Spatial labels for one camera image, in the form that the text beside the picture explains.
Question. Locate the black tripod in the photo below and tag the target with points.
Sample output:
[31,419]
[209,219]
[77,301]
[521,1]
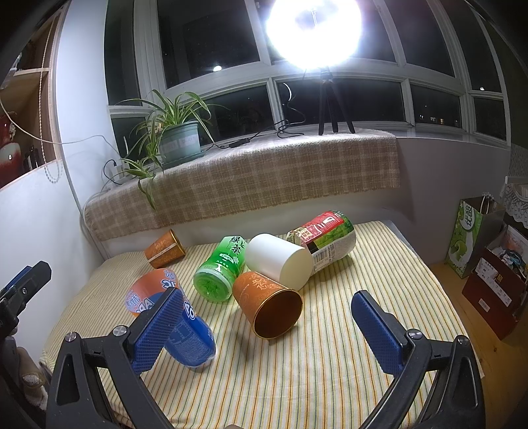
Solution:
[326,99]

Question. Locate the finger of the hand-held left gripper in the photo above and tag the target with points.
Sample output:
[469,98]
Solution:
[25,281]

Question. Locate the potted spider plant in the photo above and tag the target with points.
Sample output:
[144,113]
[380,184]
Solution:
[180,141]

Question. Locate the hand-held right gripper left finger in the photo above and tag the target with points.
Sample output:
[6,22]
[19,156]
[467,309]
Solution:
[154,330]

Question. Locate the beige plaid cloth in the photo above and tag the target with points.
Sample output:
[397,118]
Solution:
[268,173]

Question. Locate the red green labelled bottle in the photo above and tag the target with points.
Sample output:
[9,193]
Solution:
[330,236]

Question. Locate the white lace cloth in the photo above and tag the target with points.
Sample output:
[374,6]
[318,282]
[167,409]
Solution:
[517,203]

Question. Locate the red round object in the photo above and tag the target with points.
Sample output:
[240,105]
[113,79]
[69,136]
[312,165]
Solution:
[8,142]

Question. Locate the wooden shelf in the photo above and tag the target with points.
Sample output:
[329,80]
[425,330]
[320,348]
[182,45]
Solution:
[52,123]

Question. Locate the green paper bag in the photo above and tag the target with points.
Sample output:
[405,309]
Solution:
[463,240]

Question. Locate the white window frame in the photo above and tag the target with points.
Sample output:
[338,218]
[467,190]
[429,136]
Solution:
[406,100]

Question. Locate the small orange patterned cup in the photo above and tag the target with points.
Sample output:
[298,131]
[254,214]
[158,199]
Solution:
[163,250]

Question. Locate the blue plastic bottle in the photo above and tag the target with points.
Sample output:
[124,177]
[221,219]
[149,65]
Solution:
[194,338]

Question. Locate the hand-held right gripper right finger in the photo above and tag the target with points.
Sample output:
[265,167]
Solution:
[377,330]

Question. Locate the large orange patterned cup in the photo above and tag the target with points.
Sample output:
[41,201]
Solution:
[255,289]

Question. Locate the red cardboard box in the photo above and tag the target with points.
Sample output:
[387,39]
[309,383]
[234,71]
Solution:
[487,298]

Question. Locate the white cup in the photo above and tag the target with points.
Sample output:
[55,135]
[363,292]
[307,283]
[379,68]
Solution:
[272,255]

